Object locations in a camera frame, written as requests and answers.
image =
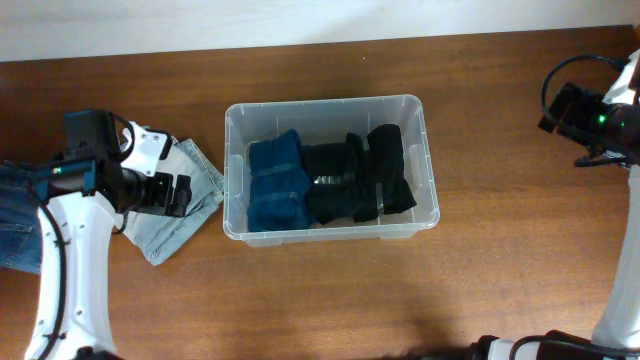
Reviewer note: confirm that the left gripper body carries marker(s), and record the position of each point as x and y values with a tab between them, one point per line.
154	193

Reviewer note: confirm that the light grey jeans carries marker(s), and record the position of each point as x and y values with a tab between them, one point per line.
159	237

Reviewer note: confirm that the teal cloth bundle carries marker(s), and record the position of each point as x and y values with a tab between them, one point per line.
279	185

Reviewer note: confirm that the clear plastic storage bin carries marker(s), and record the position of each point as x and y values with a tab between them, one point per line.
328	121

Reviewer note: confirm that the dark blue folded jeans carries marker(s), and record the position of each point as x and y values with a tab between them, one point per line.
21	239

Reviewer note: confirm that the small black cloth bundle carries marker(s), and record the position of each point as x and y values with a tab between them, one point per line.
334	170

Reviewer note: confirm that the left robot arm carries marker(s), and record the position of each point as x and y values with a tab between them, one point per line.
108	169

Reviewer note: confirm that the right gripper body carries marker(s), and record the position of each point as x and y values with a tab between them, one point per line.
590	123

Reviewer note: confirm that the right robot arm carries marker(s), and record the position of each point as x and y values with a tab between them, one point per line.
607	126

